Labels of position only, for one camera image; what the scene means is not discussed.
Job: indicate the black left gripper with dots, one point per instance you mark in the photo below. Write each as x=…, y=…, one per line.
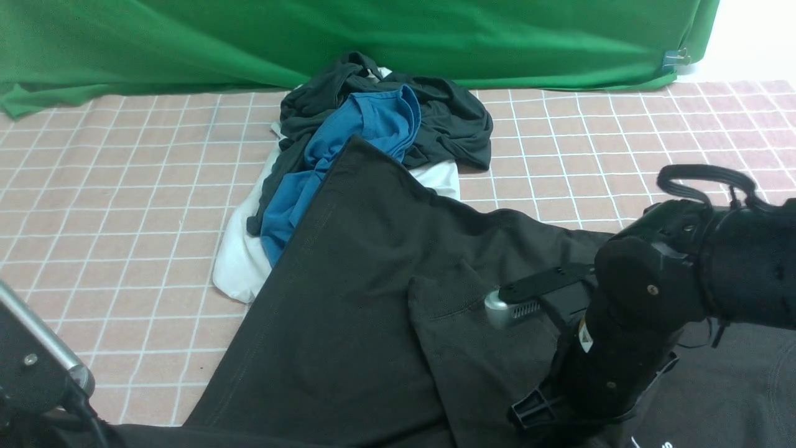
x=58, y=427

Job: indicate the blue binder clip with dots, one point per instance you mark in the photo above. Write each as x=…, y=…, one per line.
x=674, y=59

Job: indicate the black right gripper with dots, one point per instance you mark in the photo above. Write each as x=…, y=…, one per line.
x=604, y=362

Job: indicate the dark gray long-sleeved shirt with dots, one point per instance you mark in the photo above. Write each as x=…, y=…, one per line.
x=371, y=332

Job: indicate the white shirt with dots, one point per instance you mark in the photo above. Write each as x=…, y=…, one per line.
x=243, y=263

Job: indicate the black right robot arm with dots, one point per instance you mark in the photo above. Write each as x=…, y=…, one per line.
x=715, y=251

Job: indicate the green backdrop cloth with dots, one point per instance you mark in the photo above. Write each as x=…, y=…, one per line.
x=56, y=53

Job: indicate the dark teal gray shirt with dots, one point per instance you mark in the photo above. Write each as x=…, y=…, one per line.
x=416, y=120

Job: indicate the pink checkered tablecloth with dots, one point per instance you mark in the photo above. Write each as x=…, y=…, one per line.
x=113, y=212

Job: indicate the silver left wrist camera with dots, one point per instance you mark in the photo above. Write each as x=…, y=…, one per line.
x=38, y=369

